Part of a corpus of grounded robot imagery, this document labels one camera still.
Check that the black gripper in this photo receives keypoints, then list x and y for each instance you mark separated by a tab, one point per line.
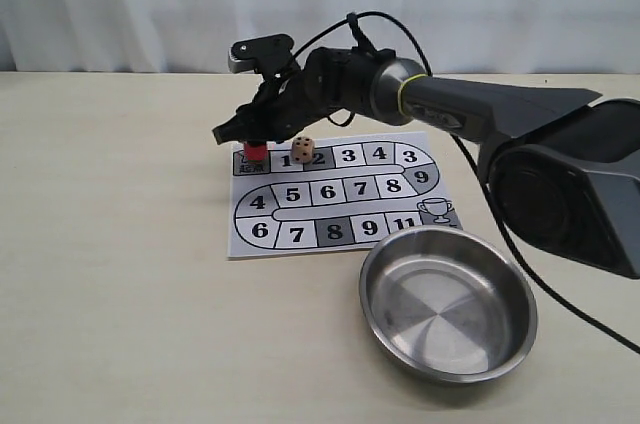
331	80

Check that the red cylinder game piece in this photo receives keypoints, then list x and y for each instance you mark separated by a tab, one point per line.
255	151

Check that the wooden die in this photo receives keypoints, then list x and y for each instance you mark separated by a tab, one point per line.
302	149

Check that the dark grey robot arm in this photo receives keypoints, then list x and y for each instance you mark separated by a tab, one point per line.
561	165

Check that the paper game board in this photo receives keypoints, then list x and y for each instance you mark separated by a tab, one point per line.
352	193

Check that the white curtain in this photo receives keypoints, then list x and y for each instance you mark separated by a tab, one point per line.
501	36

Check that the stainless steel bowl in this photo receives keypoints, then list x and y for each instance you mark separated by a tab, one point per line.
447	306

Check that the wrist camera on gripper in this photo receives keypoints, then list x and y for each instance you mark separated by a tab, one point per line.
267	55

